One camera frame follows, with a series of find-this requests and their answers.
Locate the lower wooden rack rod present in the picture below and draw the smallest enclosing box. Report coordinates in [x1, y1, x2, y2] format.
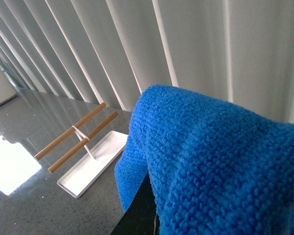
[48, 112, 118, 173]

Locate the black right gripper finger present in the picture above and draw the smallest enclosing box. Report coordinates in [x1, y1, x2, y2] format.
[115, 174, 160, 235]

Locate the upper wooden rack rod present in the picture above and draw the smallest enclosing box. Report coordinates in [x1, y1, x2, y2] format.
[35, 102, 106, 160]

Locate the white towel rack tray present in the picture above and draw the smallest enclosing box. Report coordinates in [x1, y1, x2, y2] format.
[57, 131, 128, 198]

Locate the white pleated curtain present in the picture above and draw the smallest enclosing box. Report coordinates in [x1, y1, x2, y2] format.
[0, 0, 294, 122]

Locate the blue microfiber cloth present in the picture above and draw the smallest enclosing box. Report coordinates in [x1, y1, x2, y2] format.
[115, 85, 294, 235]

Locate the wooden rack rod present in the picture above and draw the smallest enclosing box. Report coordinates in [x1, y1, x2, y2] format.
[48, 112, 118, 173]
[35, 102, 106, 160]

